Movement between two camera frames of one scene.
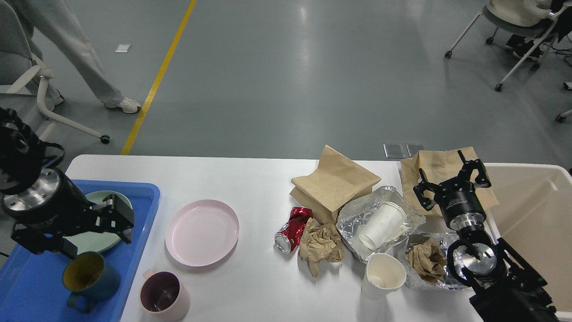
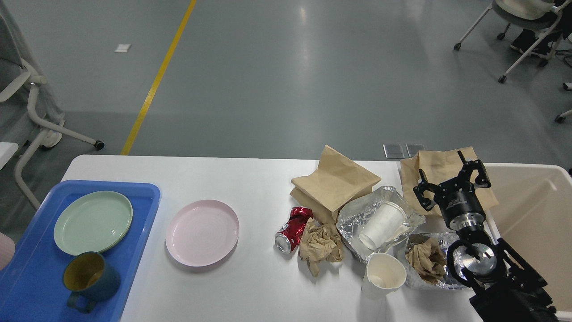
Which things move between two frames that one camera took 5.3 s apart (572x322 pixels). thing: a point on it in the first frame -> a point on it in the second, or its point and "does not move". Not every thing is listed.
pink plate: [202, 232] does not move
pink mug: [163, 296] -> [7, 250]
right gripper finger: [483, 179] does not move
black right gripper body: [460, 204] does not move
